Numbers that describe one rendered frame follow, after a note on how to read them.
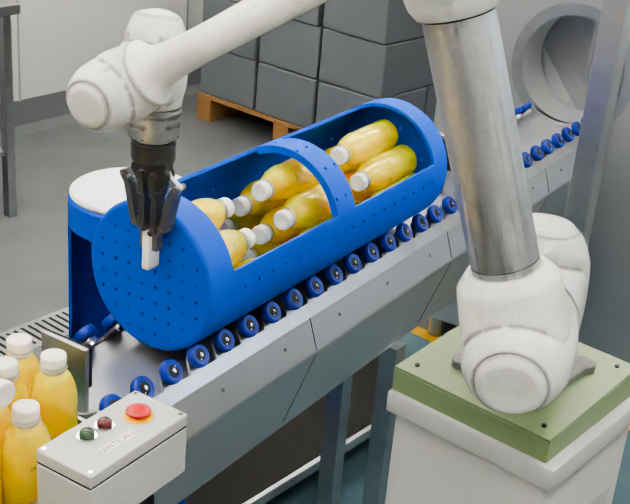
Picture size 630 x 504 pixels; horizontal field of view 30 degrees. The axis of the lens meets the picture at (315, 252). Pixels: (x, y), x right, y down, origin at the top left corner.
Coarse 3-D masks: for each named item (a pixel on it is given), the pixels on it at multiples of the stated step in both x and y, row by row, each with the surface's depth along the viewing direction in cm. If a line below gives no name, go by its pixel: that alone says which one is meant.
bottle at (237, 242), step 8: (224, 232) 214; (232, 232) 215; (240, 232) 219; (224, 240) 212; (232, 240) 214; (240, 240) 215; (248, 240) 219; (232, 248) 213; (240, 248) 215; (232, 256) 213; (240, 256) 215
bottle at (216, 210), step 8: (200, 200) 215; (208, 200) 216; (216, 200) 218; (200, 208) 213; (208, 208) 214; (216, 208) 215; (224, 208) 219; (208, 216) 213; (216, 216) 215; (224, 216) 218; (216, 224) 215
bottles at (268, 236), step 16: (352, 192) 258; (368, 192) 262; (224, 224) 239; (240, 224) 241; (256, 224) 243; (272, 224) 236; (256, 240) 236; (272, 240) 238; (288, 240) 246; (256, 256) 240
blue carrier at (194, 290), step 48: (288, 144) 235; (336, 144) 279; (432, 144) 263; (192, 192) 234; (240, 192) 250; (336, 192) 232; (384, 192) 246; (432, 192) 266; (96, 240) 213; (192, 240) 200; (336, 240) 233; (144, 288) 210; (192, 288) 203; (240, 288) 208; (288, 288) 230; (144, 336) 213; (192, 336) 207
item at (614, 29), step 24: (624, 0) 273; (600, 24) 278; (624, 24) 276; (600, 48) 280; (624, 48) 281; (600, 72) 282; (600, 96) 284; (600, 120) 286; (600, 144) 288; (576, 168) 293; (600, 168) 293; (576, 192) 295; (576, 216) 297
